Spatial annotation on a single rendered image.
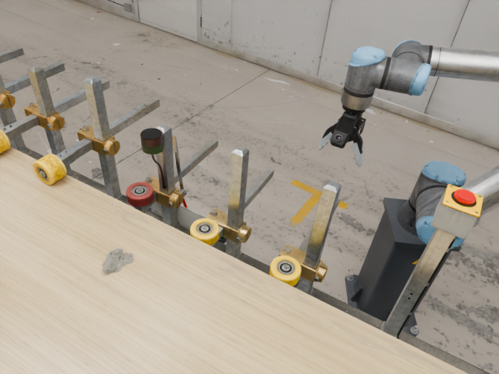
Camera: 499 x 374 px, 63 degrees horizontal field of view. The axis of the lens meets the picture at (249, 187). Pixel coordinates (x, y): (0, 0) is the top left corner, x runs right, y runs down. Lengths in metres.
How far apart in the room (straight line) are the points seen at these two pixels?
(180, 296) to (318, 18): 3.14
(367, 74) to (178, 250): 0.71
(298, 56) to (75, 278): 3.27
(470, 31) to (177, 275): 2.91
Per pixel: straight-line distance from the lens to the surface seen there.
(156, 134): 1.14
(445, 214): 0.91
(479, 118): 3.69
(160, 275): 1.06
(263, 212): 2.51
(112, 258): 1.08
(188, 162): 1.44
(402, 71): 1.23
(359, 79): 1.23
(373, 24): 3.65
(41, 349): 1.01
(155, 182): 1.35
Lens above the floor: 1.74
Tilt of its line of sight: 41 degrees down
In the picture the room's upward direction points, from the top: 5 degrees clockwise
